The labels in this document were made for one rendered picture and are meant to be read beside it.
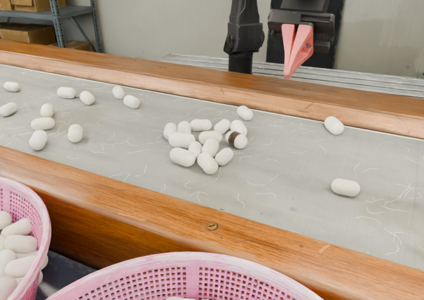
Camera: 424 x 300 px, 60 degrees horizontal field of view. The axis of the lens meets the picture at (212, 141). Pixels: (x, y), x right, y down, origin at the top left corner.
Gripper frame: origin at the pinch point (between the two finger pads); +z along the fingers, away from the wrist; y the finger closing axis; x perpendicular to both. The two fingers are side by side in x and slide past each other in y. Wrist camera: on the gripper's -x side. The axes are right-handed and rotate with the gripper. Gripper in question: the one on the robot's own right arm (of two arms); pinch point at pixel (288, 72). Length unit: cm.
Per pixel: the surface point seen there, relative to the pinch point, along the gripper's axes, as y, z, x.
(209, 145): -5.8, 16.3, -6.2
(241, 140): -2.6, 13.8, -3.4
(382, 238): 16.2, 22.8, -9.3
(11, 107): -42.1, 17.4, -6.0
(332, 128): 8.2, 6.5, 3.2
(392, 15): 16, -134, 143
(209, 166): -4.0, 19.7, -8.4
